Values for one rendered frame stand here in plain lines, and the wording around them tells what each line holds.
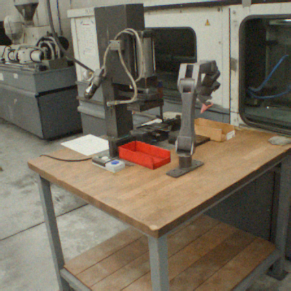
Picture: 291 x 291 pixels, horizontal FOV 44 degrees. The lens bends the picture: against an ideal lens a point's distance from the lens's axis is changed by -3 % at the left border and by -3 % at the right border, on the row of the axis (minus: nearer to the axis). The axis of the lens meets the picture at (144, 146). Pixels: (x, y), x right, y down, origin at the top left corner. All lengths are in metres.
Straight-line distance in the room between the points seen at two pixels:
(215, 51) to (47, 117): 3.12
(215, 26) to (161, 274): 1.57
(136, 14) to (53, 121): 3.31
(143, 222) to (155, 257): 0.16
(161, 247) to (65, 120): 3.96
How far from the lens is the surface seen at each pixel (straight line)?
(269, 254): 2.34
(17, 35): 6.25
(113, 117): 2.16
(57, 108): 5.09
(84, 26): 3.63
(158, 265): 1.41
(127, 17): 1.95
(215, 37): 2.42
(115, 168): 1.71
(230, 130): 2.11
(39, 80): 4.95
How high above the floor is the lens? 1.60
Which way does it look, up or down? 20 degrees down
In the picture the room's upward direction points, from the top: 4 degrees counter-clockwise
